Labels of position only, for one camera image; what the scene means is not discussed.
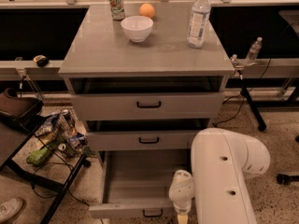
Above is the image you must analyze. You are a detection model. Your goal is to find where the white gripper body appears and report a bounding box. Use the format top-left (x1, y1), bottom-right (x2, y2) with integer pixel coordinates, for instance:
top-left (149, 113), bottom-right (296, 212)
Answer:
top-left (168, 170), bottom-right (194, 215)

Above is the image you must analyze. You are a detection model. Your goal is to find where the grey bottom drawer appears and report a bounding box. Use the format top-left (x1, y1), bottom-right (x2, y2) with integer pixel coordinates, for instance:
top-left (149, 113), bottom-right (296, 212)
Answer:
top-left (90, 149), bottom-right (191, 218)

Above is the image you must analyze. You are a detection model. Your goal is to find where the grey drawer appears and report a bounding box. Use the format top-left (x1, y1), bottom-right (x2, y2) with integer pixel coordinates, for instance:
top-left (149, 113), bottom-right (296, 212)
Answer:
top-left (71, 92), bottom-right (223, 120)
top-left (90, 149), bottom-right (191, 218)
top-left (87, 130), bottom-right (199, 151)

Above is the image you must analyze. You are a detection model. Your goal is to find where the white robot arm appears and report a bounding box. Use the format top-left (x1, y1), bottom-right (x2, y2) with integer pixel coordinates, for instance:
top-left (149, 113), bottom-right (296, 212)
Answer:
top-left (168, 128), bottom-right (270, 224)

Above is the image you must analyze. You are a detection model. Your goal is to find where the grey top drawer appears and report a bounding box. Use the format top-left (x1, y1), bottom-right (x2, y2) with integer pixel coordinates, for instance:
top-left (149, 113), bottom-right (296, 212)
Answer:
top-left (71, 92), bottom-right (223, 120)

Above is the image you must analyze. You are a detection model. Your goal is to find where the grey middle drawer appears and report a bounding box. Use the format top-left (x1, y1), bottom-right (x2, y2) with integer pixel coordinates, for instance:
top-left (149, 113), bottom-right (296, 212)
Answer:
top-left (87, 130), bottom-right (199, 151)

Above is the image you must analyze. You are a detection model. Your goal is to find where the grey drawer cabinet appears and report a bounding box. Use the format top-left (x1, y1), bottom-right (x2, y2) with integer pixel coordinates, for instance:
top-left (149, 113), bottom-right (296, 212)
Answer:
top-left (58, 2), bottom-right (235, 173)

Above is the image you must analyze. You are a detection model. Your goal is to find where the black chair caster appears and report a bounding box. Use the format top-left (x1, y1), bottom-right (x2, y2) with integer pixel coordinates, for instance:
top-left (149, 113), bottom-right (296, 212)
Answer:
top-left (277, 174), bottom-right (299, 186)

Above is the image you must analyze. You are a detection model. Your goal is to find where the black stand leg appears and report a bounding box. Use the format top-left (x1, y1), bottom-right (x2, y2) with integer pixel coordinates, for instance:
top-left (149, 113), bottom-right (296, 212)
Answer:
top-left (240, 78), bottom-right (266, 132)

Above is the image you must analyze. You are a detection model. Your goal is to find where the pile of snack packages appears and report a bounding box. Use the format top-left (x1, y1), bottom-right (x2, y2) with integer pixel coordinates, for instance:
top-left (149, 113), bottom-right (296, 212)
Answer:
top-left (36, 108), bottom-right (96, 158)

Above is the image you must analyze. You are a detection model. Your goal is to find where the black side table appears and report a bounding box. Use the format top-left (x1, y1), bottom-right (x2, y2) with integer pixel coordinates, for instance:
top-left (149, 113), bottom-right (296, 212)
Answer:
top-left (0, 116), bottom-right (90, 224)

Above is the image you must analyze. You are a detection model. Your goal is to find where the green snack bag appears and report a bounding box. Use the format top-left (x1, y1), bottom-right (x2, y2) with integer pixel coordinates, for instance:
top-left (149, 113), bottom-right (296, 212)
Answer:
top-left (26, 147), bottom-right (55, 166)

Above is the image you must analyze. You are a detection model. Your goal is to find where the small clear water bottle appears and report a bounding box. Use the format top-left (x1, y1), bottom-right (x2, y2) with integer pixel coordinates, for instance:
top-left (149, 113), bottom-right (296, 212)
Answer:
top-left (245, 37), bottom-right (263, 65)

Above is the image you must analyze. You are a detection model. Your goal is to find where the white bowl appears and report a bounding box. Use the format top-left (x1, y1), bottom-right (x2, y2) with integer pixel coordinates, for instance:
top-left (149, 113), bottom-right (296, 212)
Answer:
top-left (121, 16), bottom-right (153, 42)

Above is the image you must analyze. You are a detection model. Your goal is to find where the white shoe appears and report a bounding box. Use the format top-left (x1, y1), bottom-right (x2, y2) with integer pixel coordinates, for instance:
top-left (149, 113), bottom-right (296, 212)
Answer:
top-left (0, 197), bottom-right (23, 224)

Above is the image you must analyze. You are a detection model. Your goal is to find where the dark brown bag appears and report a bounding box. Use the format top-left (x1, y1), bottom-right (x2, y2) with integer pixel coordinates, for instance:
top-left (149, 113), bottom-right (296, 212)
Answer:
top-left (0, 88), bottom-right (43, 132)

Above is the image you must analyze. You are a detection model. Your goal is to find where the large clear water bottle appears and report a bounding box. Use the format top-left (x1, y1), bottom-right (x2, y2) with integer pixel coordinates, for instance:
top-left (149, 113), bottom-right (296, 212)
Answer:
top-left (187, 0), bottom-right (211, 49)

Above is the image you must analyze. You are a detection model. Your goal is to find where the orange fruit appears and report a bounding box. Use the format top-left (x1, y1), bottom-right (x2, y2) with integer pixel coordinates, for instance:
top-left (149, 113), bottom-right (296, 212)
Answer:
top-left (139, 3), bottom-right (155, 19)

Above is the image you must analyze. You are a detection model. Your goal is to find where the small black yellow device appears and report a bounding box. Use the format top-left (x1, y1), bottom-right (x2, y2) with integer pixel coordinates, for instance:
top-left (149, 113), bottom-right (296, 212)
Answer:
top-left (33, 55), bottom-right (50, 67)

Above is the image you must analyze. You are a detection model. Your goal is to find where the green soda can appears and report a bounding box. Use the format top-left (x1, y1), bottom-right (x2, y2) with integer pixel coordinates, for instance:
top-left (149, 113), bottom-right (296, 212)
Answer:
top-left (109, 0), bottom-right (125, 21)

